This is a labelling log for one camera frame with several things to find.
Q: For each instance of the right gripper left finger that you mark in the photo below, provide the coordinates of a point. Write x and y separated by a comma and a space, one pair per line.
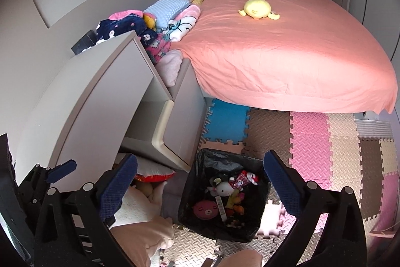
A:
56, 174

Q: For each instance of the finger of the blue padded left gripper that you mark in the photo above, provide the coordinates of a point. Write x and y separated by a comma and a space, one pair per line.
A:
74, 227

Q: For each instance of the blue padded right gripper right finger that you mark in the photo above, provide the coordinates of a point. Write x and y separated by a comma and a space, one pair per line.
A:
343, 240

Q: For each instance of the pink plush face pouch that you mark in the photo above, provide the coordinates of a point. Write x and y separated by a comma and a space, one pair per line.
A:
205, 210

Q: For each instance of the orange toy figure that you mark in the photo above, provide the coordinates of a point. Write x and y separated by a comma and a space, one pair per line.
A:
238, 209

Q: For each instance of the red plaid doll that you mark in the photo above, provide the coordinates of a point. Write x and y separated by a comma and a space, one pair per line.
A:
243, 179

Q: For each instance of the yellow snack wrapper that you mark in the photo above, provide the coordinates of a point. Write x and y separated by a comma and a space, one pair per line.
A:
234, 199

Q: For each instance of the white thermometer box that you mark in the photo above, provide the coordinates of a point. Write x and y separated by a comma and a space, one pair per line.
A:
221, 208

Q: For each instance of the white plush bunny toy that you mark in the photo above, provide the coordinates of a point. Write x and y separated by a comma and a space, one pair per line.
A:
220, 188

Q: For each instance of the black trash bin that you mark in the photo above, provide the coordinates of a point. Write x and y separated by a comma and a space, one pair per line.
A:
210, 164

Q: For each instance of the white red cushion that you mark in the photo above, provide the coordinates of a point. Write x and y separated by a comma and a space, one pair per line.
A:
148, 171

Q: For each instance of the grey desk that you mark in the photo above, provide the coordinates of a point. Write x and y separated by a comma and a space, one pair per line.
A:
107, 98

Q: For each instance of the pink foam mat tile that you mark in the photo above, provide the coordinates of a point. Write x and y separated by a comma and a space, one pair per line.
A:
311, 154

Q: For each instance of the black box on shelf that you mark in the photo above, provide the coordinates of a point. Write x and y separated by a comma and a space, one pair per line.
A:
85, 42

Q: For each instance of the navy patterned blanket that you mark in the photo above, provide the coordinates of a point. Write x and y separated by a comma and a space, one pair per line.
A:
108, 29

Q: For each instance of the blue foam mat tile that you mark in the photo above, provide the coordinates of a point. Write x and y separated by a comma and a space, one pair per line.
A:
226, 122

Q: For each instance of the pink bed sheet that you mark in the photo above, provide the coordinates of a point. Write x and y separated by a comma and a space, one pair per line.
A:
315, 58

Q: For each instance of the white pink kitty blanket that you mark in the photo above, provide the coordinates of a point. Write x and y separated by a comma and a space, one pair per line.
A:
182, 24

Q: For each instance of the light blue folded blanket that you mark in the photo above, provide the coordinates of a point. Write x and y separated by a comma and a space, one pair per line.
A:
166, 10

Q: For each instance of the yellow plush duck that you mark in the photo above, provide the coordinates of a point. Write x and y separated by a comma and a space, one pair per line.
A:
258, 9

